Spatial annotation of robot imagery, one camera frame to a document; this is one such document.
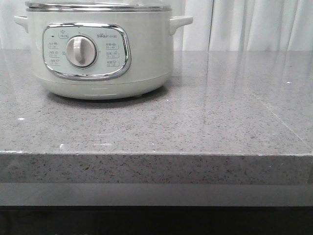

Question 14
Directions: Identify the white curtain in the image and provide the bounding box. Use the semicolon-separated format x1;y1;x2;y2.
0;0;313;51

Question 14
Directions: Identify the pale green electric cooking pot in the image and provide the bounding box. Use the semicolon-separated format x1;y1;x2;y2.
14;10;193;100

